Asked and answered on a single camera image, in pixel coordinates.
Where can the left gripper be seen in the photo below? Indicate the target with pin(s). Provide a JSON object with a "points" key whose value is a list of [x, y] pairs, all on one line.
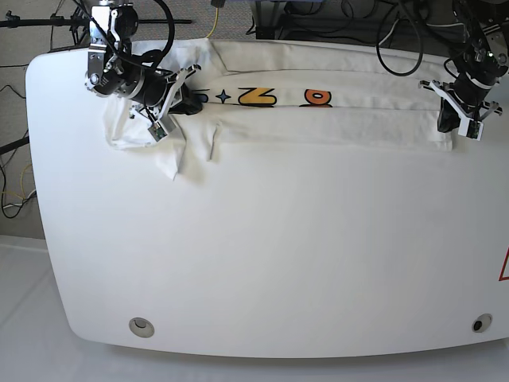
{"points": [[468, 96]]}

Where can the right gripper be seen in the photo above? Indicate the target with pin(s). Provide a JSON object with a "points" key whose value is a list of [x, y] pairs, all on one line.
{"points": [[168, 94]]}

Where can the white printed T-shirt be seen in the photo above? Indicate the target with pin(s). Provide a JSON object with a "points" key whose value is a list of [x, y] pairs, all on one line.
{"points": [[284, 92]]}

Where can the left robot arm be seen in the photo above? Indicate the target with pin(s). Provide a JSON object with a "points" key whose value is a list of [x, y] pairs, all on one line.
{"points": [[481, 60]]}

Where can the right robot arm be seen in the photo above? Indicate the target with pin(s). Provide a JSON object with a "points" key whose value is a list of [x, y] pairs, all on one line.
{"points": [[114, 69]]}

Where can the black equipment base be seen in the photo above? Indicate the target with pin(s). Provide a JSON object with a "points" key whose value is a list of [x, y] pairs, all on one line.
{"points": [[349, 21]]}

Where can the black tripod stand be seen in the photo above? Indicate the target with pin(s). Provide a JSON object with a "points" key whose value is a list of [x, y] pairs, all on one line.
{"points": [[47, 22]]}

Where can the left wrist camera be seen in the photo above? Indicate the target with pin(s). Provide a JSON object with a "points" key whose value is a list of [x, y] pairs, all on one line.
{"points": [[471, 128]]}

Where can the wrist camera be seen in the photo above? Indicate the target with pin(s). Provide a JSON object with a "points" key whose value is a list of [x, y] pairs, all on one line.
{"points": [[471, 128], [161, 128]]}

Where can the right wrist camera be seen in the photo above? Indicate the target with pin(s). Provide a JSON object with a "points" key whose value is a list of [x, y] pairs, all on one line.
{"points": [[161, 128]]}

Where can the right table cable grommet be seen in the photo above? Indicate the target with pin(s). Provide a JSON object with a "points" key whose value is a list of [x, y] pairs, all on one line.
{"points": [[482, 323]]}

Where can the table cable grommet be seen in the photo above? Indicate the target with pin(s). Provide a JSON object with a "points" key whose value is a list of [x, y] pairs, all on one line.
{"points": [[482, 323], [141, 327]]}

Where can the left table cable grommet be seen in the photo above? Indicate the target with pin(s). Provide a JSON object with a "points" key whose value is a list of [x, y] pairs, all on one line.
{"points": [[141, 327]]}

